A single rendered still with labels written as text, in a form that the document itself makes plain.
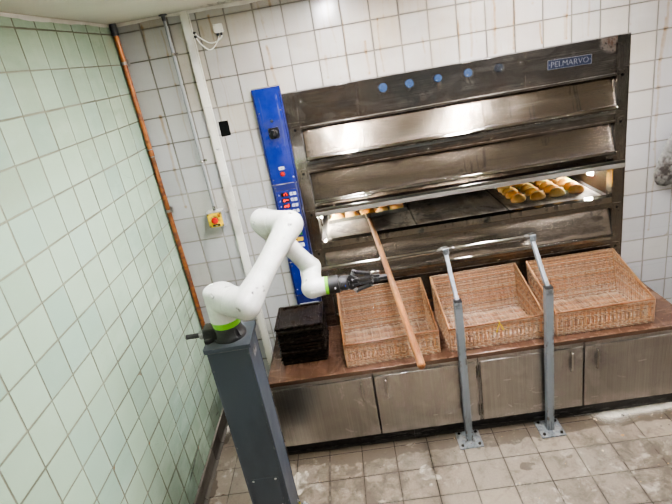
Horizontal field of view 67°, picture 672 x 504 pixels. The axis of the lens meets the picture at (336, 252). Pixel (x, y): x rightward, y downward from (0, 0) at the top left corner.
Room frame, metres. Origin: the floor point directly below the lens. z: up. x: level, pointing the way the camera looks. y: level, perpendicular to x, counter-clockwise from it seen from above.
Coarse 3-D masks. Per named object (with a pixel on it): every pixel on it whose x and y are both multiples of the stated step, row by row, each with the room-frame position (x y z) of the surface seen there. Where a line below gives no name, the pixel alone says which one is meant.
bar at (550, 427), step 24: (504, 240) 2.56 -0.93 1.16; (336, 264) 2.62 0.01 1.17; (360, 264) 2.60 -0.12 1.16; (552, 288) 2.33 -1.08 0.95; (456, 312) 2.35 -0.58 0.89; (552, 312) 2.33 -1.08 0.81; (456, 336) 2.38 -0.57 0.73; (552, 336) 2.33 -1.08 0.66; (552, 360) 2.33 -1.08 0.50; (552, 384) 2.33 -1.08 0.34; (552, 408) 2.33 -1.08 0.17; (456, 432) 2.44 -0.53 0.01; (552, 432) 2.31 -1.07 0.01
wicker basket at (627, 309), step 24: (528, 264) 2.86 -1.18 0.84; (552, 264) 2.87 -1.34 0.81; (576, 264) 2.85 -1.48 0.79; (600, 264) 2.84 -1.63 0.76; (624, 264) 2.71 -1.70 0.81; (576, 288) 2.82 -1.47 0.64; (600, 288) 2.80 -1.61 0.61; (624, 288) 2.70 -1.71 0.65; (576, 312) 2.42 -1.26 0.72; (600, 312) 2.42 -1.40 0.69; (624, 312) 2.41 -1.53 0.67; (648, 312) 2.40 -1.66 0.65
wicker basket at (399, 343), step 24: (384, 288) 2.93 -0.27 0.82; (360, 312) 2.90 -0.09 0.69; (384, 312) 2.89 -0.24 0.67; (408, 312) 2.88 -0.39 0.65; (432, 312) 2.62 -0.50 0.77; (360, 336) 2.78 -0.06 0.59; (384, 336) 2.74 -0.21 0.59; (432, 336) 2.47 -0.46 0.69; (360, 360) 2.48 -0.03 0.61; (384, 360) 2.48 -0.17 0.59
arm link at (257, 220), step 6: (258, 210) 2.23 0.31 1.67; (264, 210) 2.22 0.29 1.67; (270, 210) 2.21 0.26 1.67; (252, 216) 2.22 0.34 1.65; (258, 216) 2.20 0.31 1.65; (264, 216) 2.18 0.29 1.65; (252, 222) 2.21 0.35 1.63; (258, 222) 2.18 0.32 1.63; (264, 222) 2.16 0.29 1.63; (252, 228) 2.22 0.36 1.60; (258, 228) 2.19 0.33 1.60; (264, 228) 2.17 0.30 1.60; (258, 234) 2.23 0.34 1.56; (264, 234) 2.21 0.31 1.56
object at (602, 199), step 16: (528, 208) 2.95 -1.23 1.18; (544, 208) 2.91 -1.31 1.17; (560, 208) 2.91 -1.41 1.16; (576, 208) 2.90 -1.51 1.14; (432, 224) 2.97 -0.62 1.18; (448, 224) 2.95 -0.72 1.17; (464, 224) 2.94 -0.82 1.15; (336, 240) 2.99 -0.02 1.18; (352, 240) 2.98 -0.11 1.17; (368, 240) 2.97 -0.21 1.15
